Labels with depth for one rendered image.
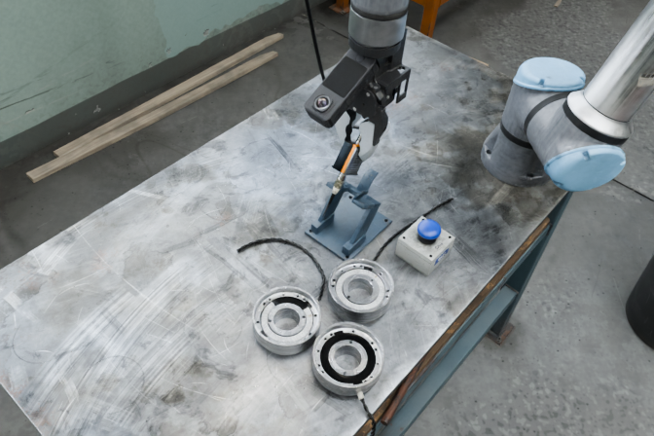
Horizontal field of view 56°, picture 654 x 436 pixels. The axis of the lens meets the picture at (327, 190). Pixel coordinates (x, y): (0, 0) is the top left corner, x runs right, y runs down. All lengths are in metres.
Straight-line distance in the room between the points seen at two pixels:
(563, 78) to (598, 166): 0.18
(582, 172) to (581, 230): 1.33
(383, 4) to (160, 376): 0.61
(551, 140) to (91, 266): 0.79
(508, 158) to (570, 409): 0.94
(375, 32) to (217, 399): 0.55
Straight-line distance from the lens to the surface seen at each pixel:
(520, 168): 1.24
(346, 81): 0.84
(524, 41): 3.31
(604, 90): 1.04
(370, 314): 0.97
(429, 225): 1.04
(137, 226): 1.14
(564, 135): 1.07
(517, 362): 1.99
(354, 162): 0.96
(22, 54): 2.37
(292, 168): 1.21
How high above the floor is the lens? 1.65
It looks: 46 degrees down
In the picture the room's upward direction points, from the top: 5 degrees clockwise
